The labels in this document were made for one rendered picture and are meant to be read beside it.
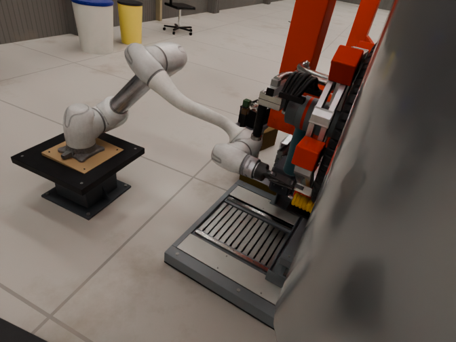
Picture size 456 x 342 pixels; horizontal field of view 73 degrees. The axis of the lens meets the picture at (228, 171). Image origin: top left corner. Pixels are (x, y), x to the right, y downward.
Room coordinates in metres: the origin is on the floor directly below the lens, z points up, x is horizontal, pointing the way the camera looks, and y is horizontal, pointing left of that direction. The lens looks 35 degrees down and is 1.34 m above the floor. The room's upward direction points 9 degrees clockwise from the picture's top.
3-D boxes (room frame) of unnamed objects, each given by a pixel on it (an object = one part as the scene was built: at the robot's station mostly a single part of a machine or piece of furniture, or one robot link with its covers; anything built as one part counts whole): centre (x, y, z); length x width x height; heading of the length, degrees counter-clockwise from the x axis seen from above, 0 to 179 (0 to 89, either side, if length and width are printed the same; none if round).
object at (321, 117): (1.17, -0.37, 0.85); 0.54 x 0.07 x 0.54; 155
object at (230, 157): (1.12, 0.00, 0.64); 0.16 x 0.13 x 0.11; 65
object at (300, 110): (1.20, -0.31, 0.85); 0.21 x 0.14 x 0.14; 65
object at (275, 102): (1.10, -0.12, 0.93); 0.09 x 0.05 x 0.05; 65
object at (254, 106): (1.91, -0.12, 0.51); 0.20 x 0.14 x 0.13; 147
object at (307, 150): (0.88, -0.25, 0.85); 0.09 x 0.08 x 0.07; 155
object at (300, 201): (1.02, -0.42, 0.51); 0.29 x 0.06 x 0.06; 65
